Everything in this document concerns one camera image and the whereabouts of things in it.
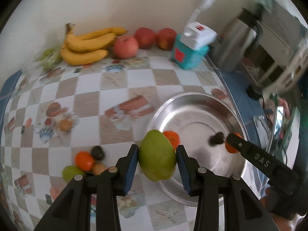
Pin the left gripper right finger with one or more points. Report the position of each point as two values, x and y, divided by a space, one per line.
242 209

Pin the dark plum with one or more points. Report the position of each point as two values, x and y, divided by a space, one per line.
97 153
217 139

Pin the large orange tangerine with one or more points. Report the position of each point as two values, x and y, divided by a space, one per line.
173 137

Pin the silver metal plate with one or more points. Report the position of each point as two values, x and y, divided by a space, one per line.
196 117

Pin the bag of green fruit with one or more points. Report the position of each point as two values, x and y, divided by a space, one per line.
48 60

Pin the pink red apple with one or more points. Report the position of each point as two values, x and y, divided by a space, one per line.
126 47

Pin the large green mango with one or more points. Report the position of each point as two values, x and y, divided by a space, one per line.
157 157

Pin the small orange tangerine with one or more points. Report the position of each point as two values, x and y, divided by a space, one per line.
84 161

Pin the tan small round fruit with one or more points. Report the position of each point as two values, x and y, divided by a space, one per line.
98 169

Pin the dark plum on table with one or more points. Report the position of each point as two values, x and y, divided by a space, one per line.
97 153

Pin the yellow banana bunch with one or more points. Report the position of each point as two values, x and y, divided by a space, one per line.
88 48

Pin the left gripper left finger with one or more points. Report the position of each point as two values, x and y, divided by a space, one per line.
71 209

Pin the steel thermos kettle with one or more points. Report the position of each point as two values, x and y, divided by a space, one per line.
236 41

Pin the small green mango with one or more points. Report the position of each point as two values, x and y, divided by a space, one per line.
69 172

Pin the red apple near box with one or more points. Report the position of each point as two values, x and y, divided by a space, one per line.
166 38

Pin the teal box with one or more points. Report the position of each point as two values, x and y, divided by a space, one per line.
186 57

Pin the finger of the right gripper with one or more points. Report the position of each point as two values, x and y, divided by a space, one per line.
284 198

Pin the dark red apple middle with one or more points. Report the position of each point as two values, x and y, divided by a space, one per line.
145 37

